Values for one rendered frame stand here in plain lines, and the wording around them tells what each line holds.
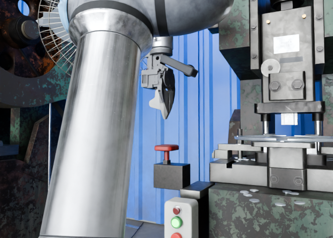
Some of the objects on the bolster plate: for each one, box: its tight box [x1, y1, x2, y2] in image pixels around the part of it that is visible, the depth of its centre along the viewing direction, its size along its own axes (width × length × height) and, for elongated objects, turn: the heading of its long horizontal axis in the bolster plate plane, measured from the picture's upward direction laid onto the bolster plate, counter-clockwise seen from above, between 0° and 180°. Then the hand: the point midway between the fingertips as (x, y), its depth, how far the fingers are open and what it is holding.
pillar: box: [263, 121, 270, 135], centre depth 103 cm, size 2×2×14 cm
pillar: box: [314, 121, 322, 151], centre depth 95 cm, size 2×2×14 cm
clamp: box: [212, 129, 264, 159], centre depth 101 cm, size 6×17×10 cm
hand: (167, 115), depth 88 cm, fingers closed
